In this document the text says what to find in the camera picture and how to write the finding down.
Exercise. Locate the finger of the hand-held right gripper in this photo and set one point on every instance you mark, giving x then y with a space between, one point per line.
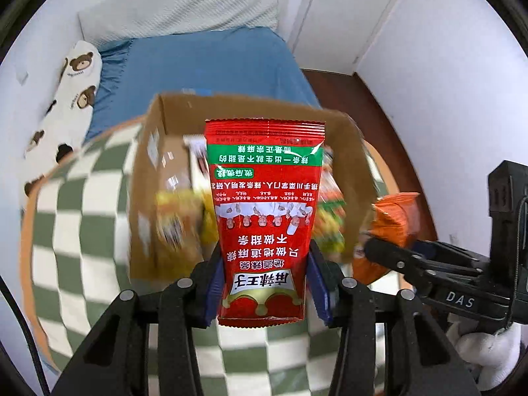
453 255
396 258

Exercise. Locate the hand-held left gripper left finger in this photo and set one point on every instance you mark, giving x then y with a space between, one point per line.
212 297

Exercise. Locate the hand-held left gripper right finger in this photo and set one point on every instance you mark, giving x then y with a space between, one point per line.
319 293

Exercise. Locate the orange chip bag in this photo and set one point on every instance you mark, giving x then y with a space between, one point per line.
396 218

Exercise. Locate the red and green snack packet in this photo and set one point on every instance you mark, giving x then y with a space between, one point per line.
264 214

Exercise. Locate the cardboard box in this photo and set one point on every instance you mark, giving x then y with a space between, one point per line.
146 222

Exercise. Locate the person's right hand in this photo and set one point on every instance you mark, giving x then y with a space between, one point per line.
482 350

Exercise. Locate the green packet with yellow balls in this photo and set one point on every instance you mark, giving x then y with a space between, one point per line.
332 231

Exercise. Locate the yellow chip bag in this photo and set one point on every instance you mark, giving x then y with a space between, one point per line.
179 218

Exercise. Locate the green white checkered mat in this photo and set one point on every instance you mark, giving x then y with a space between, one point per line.
82 231

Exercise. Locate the bed with blue sheet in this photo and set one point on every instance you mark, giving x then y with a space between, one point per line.
206 62

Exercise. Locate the white door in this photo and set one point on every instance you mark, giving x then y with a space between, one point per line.
350 20

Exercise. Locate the white bear print pillow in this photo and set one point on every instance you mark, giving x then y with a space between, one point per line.
70 90

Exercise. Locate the grey pillow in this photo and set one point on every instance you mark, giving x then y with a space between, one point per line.
177 8

